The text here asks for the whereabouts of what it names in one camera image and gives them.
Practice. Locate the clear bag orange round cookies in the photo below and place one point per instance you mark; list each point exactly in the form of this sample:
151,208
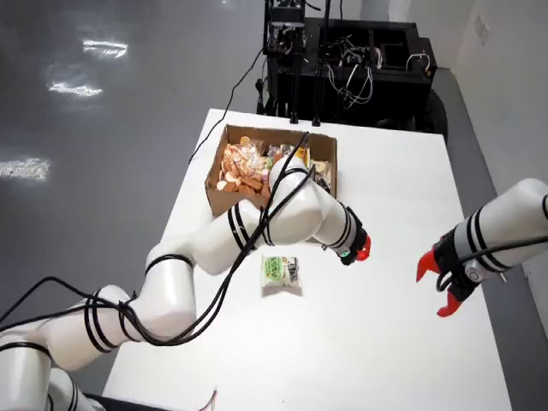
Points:
237,160

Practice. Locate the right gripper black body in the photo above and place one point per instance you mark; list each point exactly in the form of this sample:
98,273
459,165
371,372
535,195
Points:
456,274

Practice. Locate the yellow snack packet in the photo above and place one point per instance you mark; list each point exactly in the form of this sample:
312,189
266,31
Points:
302,153

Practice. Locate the open black electronics module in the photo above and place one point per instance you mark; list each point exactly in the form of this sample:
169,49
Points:
282,43

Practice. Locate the tall black clamp pole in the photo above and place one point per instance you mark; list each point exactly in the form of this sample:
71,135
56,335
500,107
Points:
319,94

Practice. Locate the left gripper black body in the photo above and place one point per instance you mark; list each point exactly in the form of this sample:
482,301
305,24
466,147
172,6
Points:
360,229

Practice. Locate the brown cardboard box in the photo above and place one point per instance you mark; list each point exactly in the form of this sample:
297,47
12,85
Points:
222,203

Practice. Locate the brown bread snack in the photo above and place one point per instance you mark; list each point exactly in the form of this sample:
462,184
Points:
252,183
234,187

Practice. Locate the black wrist camera green light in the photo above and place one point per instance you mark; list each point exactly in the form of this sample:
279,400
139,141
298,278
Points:
347,257

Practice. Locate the black equipment cart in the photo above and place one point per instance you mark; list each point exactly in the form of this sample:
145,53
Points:
385,98

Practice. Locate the short black clamp pole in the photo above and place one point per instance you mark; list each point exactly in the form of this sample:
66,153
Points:
295,94

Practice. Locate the beige snack packet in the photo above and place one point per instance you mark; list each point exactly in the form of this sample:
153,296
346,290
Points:
322,171

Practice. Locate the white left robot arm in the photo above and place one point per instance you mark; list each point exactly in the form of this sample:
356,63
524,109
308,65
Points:
295,214

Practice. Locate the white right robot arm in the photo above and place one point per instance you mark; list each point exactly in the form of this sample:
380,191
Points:
514,222

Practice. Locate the black box device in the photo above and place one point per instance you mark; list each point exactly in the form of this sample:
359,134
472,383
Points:
289,13

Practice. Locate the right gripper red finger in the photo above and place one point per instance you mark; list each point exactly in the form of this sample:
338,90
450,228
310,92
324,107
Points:
451,306
426,265

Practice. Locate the green white sunflower seed packet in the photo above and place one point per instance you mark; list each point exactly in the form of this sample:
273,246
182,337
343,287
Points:
280,274

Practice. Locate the pastel candy packet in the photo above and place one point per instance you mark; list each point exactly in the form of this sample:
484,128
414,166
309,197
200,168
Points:
263,168

